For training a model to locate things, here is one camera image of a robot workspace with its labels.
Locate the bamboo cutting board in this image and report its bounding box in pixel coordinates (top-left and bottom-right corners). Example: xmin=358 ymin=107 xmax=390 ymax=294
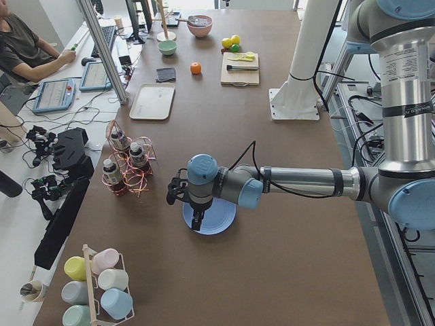
xmin=220 ymin=52 xmax=260 ymax=86

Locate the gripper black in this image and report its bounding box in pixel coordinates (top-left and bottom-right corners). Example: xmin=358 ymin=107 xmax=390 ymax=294
xmin=188 ymin=195 xmax=213 ymax=231

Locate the blue round plate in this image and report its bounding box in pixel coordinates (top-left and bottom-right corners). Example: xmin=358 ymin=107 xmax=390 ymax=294
xmin=196 ymin=198 xmax=237 ymax=235

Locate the yellow lemon outer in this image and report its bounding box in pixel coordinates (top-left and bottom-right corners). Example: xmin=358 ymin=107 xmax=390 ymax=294
xmin=230 ymin=35 xmax=241 ymax=45

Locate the yellow cup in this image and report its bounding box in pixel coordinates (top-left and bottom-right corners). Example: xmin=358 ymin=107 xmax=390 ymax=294
xmin=64 ymin=256 xmax=86 ymax=281

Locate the steel ice scoop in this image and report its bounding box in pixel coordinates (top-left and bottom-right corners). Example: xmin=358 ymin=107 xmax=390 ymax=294
xmin=177 ymin=16 xmax=209 ymax=26

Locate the tea bottle lower outer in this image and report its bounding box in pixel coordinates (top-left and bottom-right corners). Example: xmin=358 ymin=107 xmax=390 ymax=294
xmin=110 ymin=130 xmax=130 ymax=153

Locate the grey folded cloth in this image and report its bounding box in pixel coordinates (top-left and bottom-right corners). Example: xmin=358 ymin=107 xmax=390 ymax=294
xmin=156 ymin=67 xmax=176 ymax=83

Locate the tea bottle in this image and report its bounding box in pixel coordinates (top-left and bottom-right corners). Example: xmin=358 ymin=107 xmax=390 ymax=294
xmin=103 ymin=158 xmax=127 ymax=196
xmin=130 ymin=142 xmax=147 ymax=170
xmin=110 ymin=130 xmax=130 ymax=153

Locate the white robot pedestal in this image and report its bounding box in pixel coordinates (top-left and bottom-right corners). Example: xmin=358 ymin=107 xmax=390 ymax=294
xmin=269 ymin=0 xmax=341 ymax=121

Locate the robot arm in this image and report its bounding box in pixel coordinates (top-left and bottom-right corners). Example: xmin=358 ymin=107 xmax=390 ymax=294
xmin=184 ymin=1 xmax=434 ymax=231

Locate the tea bottle lower middle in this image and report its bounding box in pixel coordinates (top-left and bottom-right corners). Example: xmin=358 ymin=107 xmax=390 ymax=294
xmin=103 ymin=158 xmax=127 ymax=196

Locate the mint green cup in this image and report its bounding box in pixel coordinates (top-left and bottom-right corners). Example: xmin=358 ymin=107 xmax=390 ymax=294
xmin=62 ymin=305 xmax=91 ymax=326

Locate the grey cup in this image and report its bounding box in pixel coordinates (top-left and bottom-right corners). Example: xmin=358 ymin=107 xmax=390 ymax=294
xmin=61 ymin=280 xmax=88 ymax=305

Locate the cream rabbit tray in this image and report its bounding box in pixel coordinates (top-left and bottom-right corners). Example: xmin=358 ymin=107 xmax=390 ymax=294
xmin=129 ymin=83 xmax=175 ymax=121

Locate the aluminium frame post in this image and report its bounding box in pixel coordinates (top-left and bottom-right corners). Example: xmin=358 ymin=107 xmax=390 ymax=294
xmin=78 ymin=0 xmax=128 ymax=105

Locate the black keyboard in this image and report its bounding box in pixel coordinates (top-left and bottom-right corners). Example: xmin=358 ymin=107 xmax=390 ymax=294
xmin=90 ymin=25 xmax=118 ymax=58

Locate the pink cup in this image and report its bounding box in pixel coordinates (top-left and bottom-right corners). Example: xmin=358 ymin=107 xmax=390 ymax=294
xmin=90 ymin=248 xmax=120 ymax=275

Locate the orange mandarin fruit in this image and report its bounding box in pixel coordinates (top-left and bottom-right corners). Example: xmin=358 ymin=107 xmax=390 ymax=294
xmin=190 ymin=62 xmax=202 ymax=75

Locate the far teach pendant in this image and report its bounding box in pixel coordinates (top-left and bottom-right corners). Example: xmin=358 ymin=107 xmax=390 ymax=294
xmin=79 ymin=62 xmax=112 ymax=92

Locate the white cup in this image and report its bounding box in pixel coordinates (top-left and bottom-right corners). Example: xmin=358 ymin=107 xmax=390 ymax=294
xmin=97 ymin=269 xmax=129 ymax=291

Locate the teach pendant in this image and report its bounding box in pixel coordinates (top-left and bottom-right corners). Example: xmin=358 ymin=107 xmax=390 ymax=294
xmin=79 ymin=62 xmax=112 ymax=92
xmin=32 ymin=78 xmax=75 ymax=113

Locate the blue cup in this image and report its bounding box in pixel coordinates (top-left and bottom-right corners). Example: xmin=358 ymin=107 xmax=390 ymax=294
xmin=100 ymin=288 xmax=133 ymax=320

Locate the copper wire bottle rack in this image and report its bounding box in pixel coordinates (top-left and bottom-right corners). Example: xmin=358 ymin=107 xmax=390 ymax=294
xmin=101 ymin=120 xmax=156 ymax=196

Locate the green lime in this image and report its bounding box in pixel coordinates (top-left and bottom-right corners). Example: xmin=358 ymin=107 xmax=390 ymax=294
xmin=228 ymin=43 xmax=240 ymax=52

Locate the tea bottle top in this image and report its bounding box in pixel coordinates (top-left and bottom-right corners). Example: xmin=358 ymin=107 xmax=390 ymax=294
xmin=130 ymin=142 xmax=147 ymax=170

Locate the near teach pendant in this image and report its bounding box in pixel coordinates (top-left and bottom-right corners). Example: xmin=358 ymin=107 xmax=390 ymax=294
xmin=32 ymin=78 xmax=75 ymax=113

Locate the seated person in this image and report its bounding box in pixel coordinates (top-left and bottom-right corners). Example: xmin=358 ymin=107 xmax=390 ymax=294
xmin=1 ymin=1 xmax=76 ymax=84

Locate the lemon slice thin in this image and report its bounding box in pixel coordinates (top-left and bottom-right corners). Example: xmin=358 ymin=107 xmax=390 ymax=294
xmin=234 ymin=53 xmax=246 ymax=60

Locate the pink bowl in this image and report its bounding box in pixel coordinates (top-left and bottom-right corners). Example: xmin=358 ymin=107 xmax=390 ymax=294
xmin=187 ymin=15 xmax=213 ymax=38

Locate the yellow plastic knife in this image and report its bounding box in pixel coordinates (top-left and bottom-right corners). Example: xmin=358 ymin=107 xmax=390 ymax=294
xmin=227 ymin=56 xmax=255 ymax=62

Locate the green ceramic bowl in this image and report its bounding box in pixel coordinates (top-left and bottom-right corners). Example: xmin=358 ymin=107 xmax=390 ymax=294
xmin=158 ymin=40 xmax=177 ymax=56

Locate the lemon half thick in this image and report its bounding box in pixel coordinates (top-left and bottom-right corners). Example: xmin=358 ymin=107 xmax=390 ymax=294
xmin=245 ymin=52 xmax=256 ymax=59

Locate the wooden cup rack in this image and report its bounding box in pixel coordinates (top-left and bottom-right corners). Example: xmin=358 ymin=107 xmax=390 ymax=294
xmin=82 ymin=244 xmax=135 ymax=325

